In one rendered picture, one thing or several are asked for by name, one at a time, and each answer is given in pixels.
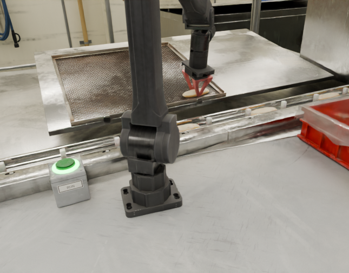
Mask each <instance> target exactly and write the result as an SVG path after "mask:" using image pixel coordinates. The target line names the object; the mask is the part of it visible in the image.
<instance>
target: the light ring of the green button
mask: <svg viewBox="0 0 349 273"><path fill-rule="evenodd" d="M74 160H75V163H76V164H75V166H74V167H72V168H70V169H68V170H57V169H56V168H55V164H56V163H55V164H54V165H53V166H52V170H53V172H55V173H58V174H64V173H69V172H72V171H74V170H76V169H77V168H78V167H79V162H78V160H76V159H74Z"/></svg>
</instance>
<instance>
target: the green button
mask: <svg viewBox="0 0 349 273"><path fill-rule="evenodd" d="M55 166H56V169H57V170H68V169H70V168H72V167H74V166H75V160H74V159H72V158H64V159H61V160H59V161H58V162H57V163H56V164H55Z"/></svg>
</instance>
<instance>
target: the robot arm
mask: <svg viewBox="0 0 349 273"><path fill-rule="evenodd" d="M178 1H179V2H180V4H181V6H182V8H183V11H182V23H184V24H185V29H193V30H192V31H191V38H190V54H189V60H185V61H182V66H185V69H183V70H182V73H183V75H184V77H185V79H186V81H187V84H188V86H189V89H190V90H192V89H194V90H195V92H196V96H197V97H198V96H201V95H202V93H203V91H204V90H205V88H206V87H207V86H208V84H209V83H210V82H211V80H212V79H213V76H212V74H214V73H215V69H214V68H212V67H211V66H209V65H208V64H207V61H208V51H209V43H210V41H211V40H212V38H213V37H214V35H215V32H216V28H215V26H214V8H213V7H212V4H211V1H210V0H178ZM124 7H125V13H126V25H127V37H128V49H129V61H130V72H131V84H132V91H133V103H132V109H131V110H127V111H125V112H124V113H123V115H122V116H121V121H122V130H121V135H120V151H121V154H122V155H123V156H124V157H127V162H128V171H129V172H131V180H130V181H129V185H130V186H126V187H123V188H121V196H122V201H123V206H124V211H125V214H126V217H127V218H133V217H138V216H143V215H147V214H150V213H155V212H160V211H165V210H170V209H174V208H177V207H181V206H182V197H181V195H180V192H179V190H178V188H177V186H176V184H175V182H174V180H173V179H172V178H168V176H167V174H166V165H165V164H167V163H169V164H173V163H174V161H175V160H176V157H177V154H178V151H179V145H180V131H179V128H178V126H177V118H176V114H168V107H167V104H166V100H165V96H164V90H163V71H162V47H161V22H160V0H124ZM189 76H190V77H192V81H193V86H192V85H191V82H190V79H189ZM202 81H205V82H204V84H203V86H202V88H201V90H200V92H199V82H202Z"/></svg>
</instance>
